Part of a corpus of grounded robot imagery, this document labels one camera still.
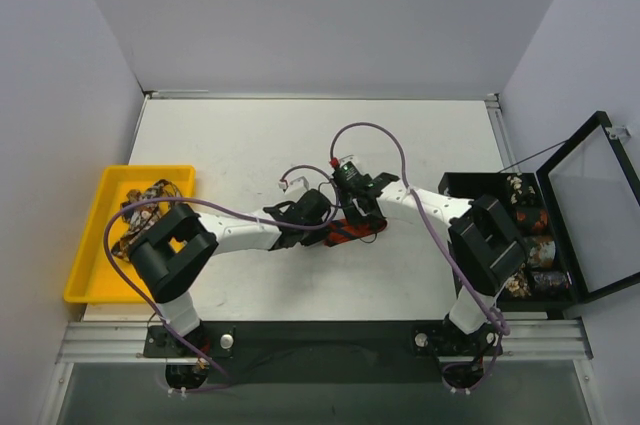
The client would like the orange navy striped tie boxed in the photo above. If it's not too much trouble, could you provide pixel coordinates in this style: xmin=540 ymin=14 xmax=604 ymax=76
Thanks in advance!
xmin=323 ymin=217 xmax=387 ymax=247

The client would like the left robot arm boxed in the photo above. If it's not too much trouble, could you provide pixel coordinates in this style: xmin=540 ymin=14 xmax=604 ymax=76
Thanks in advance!
xmin=126 ymin=189 xmax=333 ymax=357

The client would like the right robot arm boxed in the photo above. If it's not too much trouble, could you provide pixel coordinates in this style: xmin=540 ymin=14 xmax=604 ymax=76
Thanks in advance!
xmin=334 ymin=167 xmax=526 ymax=355

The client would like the brown floral tie in tray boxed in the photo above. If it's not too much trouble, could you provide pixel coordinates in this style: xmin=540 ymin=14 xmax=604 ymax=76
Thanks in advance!
xmin=111 ymin=179 xmax=182 ymax=261

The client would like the brown floral rolled tie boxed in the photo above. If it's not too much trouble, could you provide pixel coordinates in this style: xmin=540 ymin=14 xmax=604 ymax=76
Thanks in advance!
xmin=503 ymin=269 xmax=532 ymax=299

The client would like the blue orange rolled tie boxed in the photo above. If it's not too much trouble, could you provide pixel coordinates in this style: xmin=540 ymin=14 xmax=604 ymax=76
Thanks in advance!
xmin=524 ymin=235 xmax=556 ymax=270

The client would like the black tie storage box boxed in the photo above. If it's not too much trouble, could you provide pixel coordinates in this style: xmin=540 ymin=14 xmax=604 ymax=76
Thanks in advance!
xmin=438 ymin=172 xmax=579 ymax=313

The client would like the dark rolled tie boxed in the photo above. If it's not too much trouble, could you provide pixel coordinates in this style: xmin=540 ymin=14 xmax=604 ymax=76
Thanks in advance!
xmin=531 ymin=270 xmax=570 ymax=294

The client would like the yellow plastic tray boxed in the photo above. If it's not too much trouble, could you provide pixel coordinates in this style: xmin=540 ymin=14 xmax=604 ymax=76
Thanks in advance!
xmin=63 ymin=165 xmax=196 ymax=305

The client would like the black framed glass box lid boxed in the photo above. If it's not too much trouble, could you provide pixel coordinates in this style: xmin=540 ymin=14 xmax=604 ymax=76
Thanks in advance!
xmin=536 ymin=111 xmax=639 ymax=304

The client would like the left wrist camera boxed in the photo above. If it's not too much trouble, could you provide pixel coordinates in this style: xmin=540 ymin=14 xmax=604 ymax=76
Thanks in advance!
xmin=278 ymin=176 xmax=310 ymax=201

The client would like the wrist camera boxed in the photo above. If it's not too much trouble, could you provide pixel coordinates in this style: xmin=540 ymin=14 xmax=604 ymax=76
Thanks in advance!
xmin=330 ymin=155 xmax=372 ymax=192
xmin=278 ymin=176 xmax=310 ymax=201

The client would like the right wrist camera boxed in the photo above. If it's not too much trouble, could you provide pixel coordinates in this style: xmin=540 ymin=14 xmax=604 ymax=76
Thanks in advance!
xmin=330 ymin=155 xmax=372 ymax=192

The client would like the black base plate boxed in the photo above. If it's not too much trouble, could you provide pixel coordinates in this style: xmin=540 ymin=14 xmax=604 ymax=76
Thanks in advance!
xmin=142 ymin=319 xmax=502 ymax=390

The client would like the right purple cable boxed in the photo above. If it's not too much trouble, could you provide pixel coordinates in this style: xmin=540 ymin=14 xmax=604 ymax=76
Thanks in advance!
xmin=328 ymin=122 xmax=512 ymax=391

